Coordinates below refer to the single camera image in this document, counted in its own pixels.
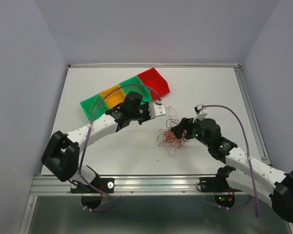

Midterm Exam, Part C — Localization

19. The green bin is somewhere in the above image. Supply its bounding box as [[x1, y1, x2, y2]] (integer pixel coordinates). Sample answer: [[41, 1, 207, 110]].
[[119, 76, 153, 104], [80, 94, 109, 121]]

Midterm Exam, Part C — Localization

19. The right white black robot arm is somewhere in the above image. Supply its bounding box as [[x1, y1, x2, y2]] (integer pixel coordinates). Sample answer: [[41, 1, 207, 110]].
[[171, 118, 293, 223]]

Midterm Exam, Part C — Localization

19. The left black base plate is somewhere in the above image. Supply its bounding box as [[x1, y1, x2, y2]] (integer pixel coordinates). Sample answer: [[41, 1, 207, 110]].
[[70, 177, 116, 195]]

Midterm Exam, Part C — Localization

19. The orange wire bundle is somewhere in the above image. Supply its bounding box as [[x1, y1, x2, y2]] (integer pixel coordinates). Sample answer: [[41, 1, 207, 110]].
[[156, 104, 190, 156]]

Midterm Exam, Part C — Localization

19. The yellow bin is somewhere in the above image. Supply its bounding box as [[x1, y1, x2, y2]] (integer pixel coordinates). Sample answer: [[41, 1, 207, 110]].
[[100, 84, 126, 109]]

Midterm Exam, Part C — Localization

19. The red bin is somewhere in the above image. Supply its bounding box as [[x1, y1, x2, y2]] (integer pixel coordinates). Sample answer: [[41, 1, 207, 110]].
[[137, 68, 170, 98]]

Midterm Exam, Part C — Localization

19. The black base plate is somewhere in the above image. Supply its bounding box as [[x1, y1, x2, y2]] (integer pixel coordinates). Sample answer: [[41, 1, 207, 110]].
[[195, 176, 241, 194], [70, 177, 116, 195]]

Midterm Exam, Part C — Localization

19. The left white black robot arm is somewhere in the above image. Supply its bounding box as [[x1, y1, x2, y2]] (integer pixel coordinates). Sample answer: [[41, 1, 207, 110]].
[[41, 92, 162, 192]]

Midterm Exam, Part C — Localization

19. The aluminium front rail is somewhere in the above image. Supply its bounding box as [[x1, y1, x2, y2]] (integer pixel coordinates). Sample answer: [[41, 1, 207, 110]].
[[29, 171, 253, 196]]

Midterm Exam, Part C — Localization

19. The leftmost green bin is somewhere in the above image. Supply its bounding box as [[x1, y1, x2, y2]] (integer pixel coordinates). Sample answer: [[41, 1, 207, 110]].
[[80, 94, 109, 121]]

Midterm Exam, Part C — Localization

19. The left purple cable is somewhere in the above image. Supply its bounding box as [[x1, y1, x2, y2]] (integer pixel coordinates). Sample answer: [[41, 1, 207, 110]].
[[78, 84, 163, 212]]

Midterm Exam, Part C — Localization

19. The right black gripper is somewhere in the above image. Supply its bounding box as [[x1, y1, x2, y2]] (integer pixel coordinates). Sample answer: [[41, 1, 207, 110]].
[[170, 115, 211, 148]]

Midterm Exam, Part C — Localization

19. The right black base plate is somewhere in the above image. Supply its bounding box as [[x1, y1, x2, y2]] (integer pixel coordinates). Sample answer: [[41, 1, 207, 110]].
[[195, 176, 241, 194]]

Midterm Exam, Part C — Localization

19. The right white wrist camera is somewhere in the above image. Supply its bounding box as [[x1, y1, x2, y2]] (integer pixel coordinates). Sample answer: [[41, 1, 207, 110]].
[[192, 105, 208, 123]]

